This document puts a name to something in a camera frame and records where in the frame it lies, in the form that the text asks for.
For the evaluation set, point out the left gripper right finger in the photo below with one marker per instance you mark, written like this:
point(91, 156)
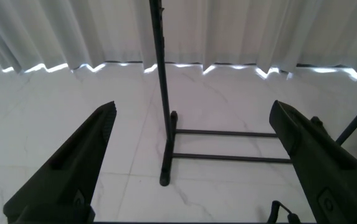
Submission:
point(331, 174)

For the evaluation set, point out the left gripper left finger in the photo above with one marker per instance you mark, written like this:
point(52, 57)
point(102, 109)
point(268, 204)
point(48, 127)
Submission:
point(63, 174)

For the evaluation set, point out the black clothes rack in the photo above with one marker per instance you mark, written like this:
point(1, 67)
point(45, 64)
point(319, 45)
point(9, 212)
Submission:
point(161, 62)

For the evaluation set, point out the white curtain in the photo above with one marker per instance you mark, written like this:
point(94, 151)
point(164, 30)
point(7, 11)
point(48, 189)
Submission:
point(72, 31)

